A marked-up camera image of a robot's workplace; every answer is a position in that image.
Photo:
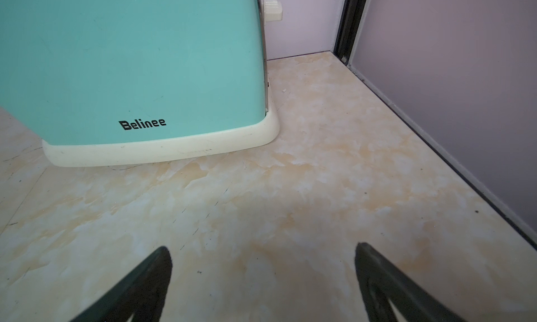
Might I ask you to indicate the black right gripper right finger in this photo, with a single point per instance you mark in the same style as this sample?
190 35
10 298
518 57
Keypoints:
384 287

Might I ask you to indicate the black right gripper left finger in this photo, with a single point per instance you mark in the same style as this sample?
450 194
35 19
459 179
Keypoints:
140 296

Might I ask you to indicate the mint green toaster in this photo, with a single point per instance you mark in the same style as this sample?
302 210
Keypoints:
126 82

